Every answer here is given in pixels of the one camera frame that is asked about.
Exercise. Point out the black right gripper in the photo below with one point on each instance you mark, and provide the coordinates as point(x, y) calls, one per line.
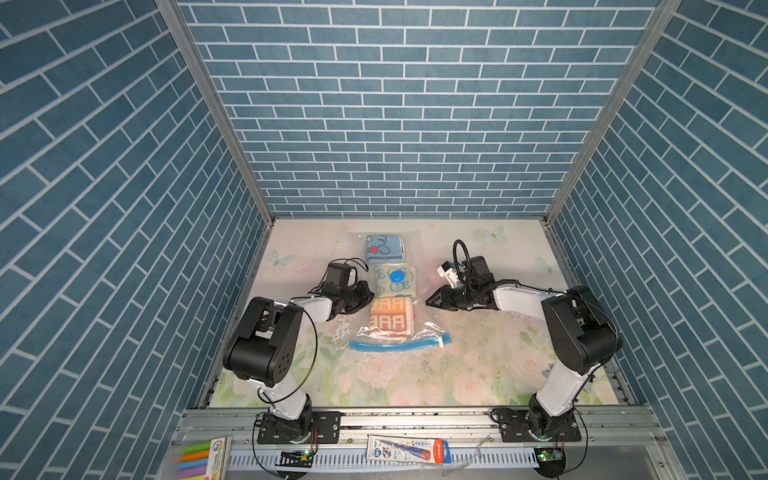
point(444, 296)

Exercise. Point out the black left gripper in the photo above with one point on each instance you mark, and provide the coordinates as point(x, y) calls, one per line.
point(364, 298)

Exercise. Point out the clear vacuum bag blue zip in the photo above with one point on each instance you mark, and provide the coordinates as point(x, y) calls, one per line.
point(426, 326)

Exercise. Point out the blue cartoon towel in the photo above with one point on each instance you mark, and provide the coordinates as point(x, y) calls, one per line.
point(385, 249)

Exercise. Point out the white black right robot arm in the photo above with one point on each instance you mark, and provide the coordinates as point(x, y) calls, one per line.
point(583, 335)

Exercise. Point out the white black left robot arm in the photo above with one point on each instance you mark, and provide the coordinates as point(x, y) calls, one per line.
point(262, 346)

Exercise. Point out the red blue toothbrush package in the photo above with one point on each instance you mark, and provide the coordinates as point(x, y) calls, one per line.
point(429, 451)

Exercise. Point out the coloured marker pack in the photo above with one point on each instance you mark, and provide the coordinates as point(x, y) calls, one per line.
point(208, 460)

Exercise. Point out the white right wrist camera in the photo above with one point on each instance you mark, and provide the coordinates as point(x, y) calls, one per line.
point(448, 272)

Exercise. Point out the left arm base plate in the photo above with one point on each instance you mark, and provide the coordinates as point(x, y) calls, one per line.
point(273, 430)

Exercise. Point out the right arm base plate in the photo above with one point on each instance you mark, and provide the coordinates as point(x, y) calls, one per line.
point(523, 425)

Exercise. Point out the aluminium mounting rail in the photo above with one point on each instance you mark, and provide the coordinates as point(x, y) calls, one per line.
point(601, 426)

